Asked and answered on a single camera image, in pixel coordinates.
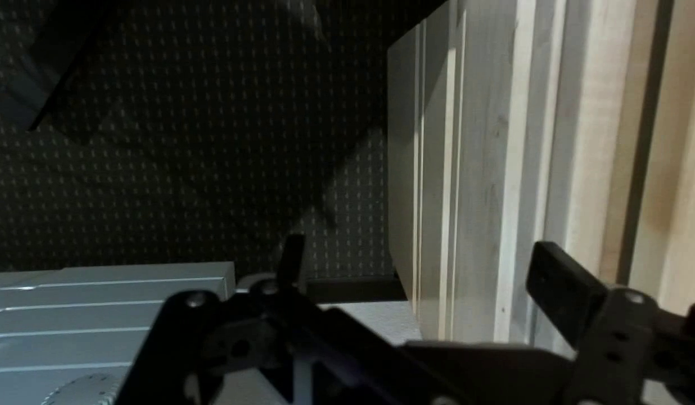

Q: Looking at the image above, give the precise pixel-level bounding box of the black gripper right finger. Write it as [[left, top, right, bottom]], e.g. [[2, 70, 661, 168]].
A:
[[527, 240, 607, 348]]

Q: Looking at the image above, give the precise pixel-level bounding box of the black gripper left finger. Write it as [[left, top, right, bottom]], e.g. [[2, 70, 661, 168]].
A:
[[276, 234, 307, 290]]

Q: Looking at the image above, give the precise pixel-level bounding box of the wooden drawer cabinet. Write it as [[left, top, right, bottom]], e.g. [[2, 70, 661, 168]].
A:
[[387, 0, 695, 347]]

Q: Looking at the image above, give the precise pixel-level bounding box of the white ribbed radiator box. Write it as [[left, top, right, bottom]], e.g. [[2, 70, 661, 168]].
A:
[[0, 260, 235, 405]]

